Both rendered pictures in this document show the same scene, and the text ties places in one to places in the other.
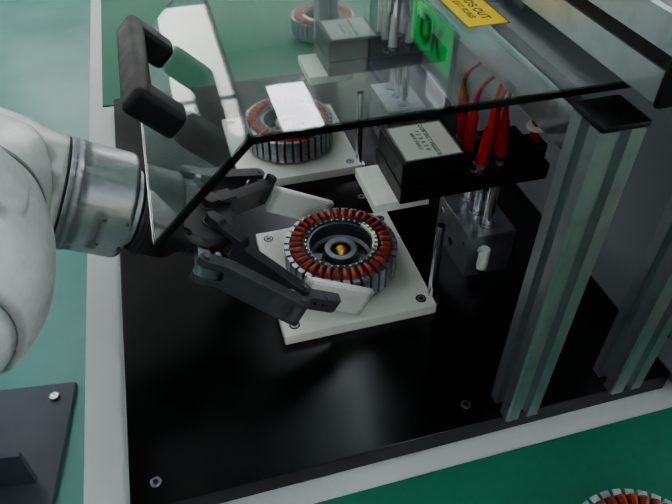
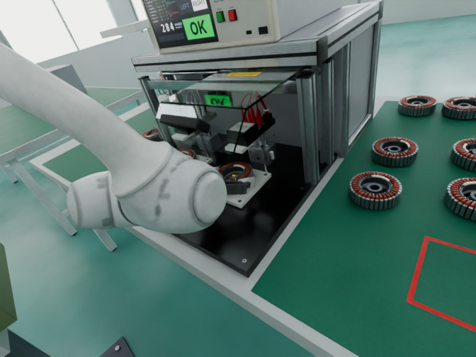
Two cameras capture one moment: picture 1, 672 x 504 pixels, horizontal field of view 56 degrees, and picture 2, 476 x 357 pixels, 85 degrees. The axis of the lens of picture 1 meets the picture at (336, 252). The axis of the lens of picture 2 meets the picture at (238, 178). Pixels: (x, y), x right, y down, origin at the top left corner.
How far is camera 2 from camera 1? 0.29 m
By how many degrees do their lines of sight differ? 23
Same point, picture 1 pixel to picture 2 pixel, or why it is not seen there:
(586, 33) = (287, 61)
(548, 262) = (307, 124)
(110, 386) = (197, 257)
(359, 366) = (266, 199)
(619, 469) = (346, 178)
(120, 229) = not seen: hidden behind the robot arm
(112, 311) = (173, 241)
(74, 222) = not seen: hidden behind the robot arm
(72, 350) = (110, 326)
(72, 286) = (90, 304)
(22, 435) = not seen: outside the picture
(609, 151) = (311, 83)
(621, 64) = (302, 61)
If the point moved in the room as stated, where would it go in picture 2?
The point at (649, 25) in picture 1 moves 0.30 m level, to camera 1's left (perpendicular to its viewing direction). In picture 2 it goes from (306, 48) to (173, 105)
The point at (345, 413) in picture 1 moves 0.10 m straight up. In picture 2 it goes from (275, 210) to (270, 178)
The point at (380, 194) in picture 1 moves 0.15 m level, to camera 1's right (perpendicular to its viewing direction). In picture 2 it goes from (239, 148) to (279, 125)
